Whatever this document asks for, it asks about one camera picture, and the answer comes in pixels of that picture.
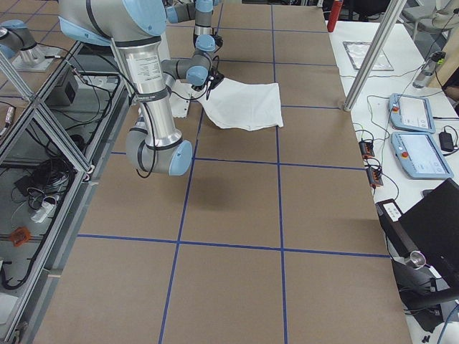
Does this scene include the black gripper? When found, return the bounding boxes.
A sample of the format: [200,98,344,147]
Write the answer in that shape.
[203,71,224,90]

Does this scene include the white long-sleeve printed shirt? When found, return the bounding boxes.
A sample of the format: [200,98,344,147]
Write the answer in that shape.
[195,77,285,132]

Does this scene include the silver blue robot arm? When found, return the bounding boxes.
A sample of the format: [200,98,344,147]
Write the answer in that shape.
[58,1,220,178]
[166,0,223,52]

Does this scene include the red cylinder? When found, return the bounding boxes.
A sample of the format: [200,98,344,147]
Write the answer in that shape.
[327,0,344,33]

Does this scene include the silver foil tray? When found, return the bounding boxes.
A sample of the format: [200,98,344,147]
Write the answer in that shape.
[342,40,394,72]

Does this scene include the grey control box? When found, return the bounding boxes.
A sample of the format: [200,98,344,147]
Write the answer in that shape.
[45,70,78,107]

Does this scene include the upper orange black connector box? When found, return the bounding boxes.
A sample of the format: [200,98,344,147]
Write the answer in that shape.
[359,140,374,160]

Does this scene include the orange black connector box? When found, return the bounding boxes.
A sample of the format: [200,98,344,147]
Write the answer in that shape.
[359,140,374,160]
[366,166,384,189]

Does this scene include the lower orange black connector box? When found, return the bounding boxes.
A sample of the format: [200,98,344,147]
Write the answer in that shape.
[366,166,384,189]

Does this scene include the upper blue teach pendant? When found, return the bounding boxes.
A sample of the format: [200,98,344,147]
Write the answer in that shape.
[389,93,435,133]

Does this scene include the blue teach pendant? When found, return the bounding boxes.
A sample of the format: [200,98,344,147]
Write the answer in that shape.
[389,93,435,133]
[390,132,454,180]

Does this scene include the clear water bottle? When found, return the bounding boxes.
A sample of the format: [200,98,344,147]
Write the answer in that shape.
[412,50,446,89]

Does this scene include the white power strip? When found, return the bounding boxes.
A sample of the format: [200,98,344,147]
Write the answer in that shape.
[31,198,57,223]

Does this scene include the lower blue teach pendant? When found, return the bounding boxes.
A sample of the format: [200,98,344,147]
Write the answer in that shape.
[390,132,454,180]

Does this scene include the grey office chair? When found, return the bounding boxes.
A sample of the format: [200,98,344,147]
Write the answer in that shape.
[402,1,458,41]

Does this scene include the black power adapter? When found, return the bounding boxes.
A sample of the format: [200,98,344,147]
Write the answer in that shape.
[439,131,455,153]

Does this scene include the black laptop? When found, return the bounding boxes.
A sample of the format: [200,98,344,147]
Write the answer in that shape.
[376,178,458,332]

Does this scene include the small steel cup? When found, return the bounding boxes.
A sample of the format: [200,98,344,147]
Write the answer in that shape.
[405,251,426,269]

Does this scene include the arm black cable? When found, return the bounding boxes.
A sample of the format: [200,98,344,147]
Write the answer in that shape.
[134,53,222,179]

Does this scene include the aluminium frame rail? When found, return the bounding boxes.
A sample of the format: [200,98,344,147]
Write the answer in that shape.
[0,44,96,344]

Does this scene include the aluminium frame post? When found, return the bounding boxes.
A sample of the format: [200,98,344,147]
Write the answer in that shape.
[343,0,407,112]

